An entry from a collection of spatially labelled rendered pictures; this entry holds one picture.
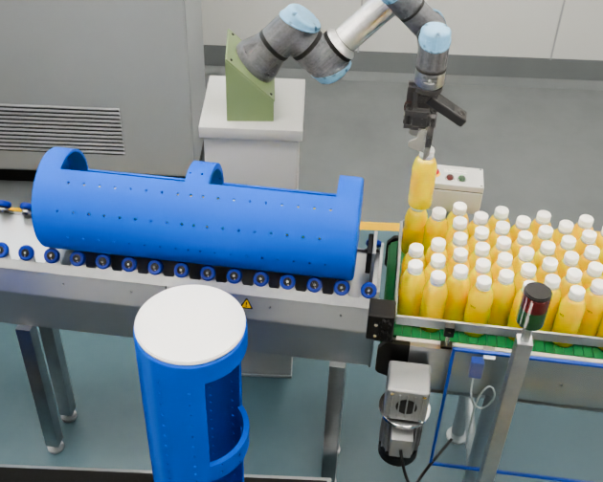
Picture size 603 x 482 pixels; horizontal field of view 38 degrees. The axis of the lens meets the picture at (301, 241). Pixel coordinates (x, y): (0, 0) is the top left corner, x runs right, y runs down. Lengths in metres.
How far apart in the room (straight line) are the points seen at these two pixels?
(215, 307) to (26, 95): 2.21
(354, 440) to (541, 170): 2.04
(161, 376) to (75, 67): 2.19
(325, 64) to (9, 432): 1.76
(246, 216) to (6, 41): 2.08
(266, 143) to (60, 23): 1.53
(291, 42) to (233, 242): 0.68
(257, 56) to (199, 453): 1.17
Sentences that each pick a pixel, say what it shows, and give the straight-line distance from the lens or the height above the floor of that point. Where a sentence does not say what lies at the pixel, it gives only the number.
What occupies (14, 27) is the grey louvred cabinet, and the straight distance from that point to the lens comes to 4.05.
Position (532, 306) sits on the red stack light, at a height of 1.24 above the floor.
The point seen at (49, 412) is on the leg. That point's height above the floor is 0.23.
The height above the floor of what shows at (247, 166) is 1.00.
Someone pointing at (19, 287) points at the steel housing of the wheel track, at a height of 0.86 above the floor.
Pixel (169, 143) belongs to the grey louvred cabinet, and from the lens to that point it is 4.18.
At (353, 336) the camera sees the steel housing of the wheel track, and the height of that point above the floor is 0.81.
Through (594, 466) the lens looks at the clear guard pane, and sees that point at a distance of 2.68.
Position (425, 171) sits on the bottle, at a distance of 2.33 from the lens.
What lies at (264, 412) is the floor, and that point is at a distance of 3.32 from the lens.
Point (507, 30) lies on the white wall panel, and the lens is 5.33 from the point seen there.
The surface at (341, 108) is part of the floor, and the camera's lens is 5.00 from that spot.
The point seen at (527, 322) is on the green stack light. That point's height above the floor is 1.18.
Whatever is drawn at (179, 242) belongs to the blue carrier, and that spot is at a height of 1.10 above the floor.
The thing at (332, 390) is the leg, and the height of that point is 0.52.
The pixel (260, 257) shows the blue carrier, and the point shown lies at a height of 1.07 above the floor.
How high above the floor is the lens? 2.59
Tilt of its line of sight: 40 degrees down
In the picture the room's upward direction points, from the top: 2 degrees clockwise
